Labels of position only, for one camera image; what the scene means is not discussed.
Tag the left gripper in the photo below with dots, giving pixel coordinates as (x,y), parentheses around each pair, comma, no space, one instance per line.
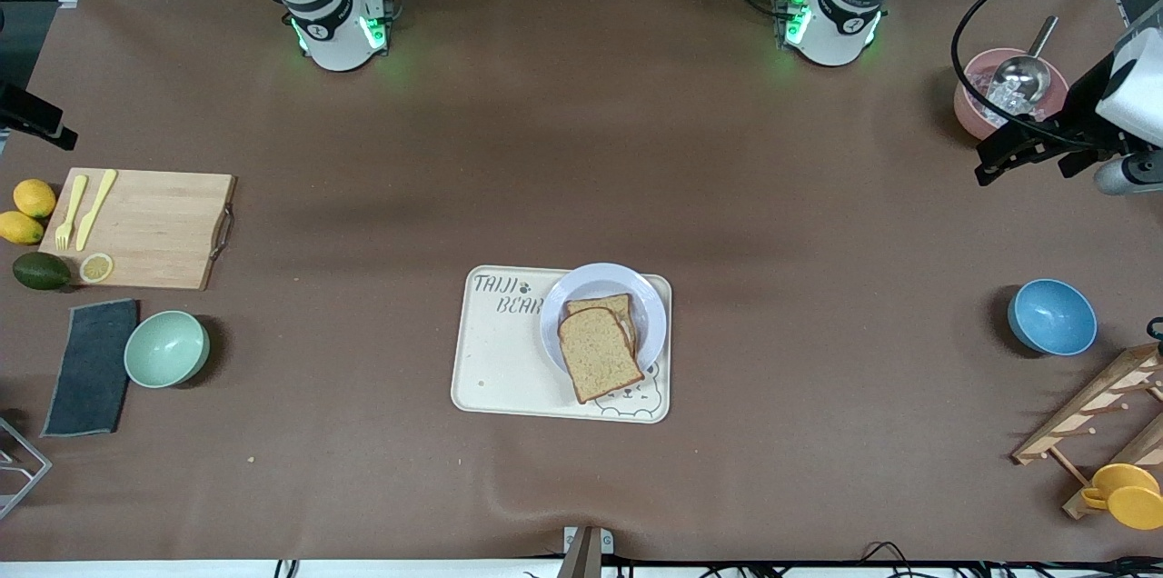
(1080,110)

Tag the white round plate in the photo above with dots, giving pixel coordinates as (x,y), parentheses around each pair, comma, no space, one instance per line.
(604,278)

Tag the brown toast bread slice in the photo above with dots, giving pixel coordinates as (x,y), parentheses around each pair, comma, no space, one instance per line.
(598,355)
(600,303)

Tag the clear ice cubes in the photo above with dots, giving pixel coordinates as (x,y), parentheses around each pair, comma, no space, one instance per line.
(1004,98)

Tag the yellow lemon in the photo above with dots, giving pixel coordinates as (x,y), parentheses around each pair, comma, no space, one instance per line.
(34,199)
(20,228)

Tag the metal scoop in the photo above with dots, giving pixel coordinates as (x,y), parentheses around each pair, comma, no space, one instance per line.
(1022,74)

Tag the pink bowl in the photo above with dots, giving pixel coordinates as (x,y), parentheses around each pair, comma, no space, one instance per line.
(965,105)

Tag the yellow plastic fork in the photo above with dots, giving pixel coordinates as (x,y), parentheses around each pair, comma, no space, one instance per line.
(71,213)

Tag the yellow plastic knife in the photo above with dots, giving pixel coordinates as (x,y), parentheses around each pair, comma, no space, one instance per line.
(95,210)

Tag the green avocado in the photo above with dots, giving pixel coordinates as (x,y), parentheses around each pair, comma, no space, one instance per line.
(41,272)

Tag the wooden cutting board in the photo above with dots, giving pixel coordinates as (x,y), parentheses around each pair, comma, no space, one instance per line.
(154,224)

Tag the blue bowl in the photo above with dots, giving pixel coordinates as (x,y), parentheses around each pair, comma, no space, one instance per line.
(1052,317)

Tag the lemon slice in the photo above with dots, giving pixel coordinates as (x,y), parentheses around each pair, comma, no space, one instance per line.
(96,267)

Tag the wooden drying rack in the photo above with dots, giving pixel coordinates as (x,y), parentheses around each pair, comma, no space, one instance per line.
(1090,405)

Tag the dark grey cloth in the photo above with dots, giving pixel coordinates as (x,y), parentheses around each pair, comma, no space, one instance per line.
(91,369)

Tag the mint green bowl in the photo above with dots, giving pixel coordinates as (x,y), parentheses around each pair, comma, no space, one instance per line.
(166,349)

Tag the yellow plastic cup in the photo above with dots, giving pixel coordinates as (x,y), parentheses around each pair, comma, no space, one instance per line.
(1131,501)

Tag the cream bear print tray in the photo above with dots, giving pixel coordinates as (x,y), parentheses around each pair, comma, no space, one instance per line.
(495,369)

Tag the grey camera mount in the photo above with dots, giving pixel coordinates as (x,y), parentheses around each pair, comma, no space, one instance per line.
(583,551)

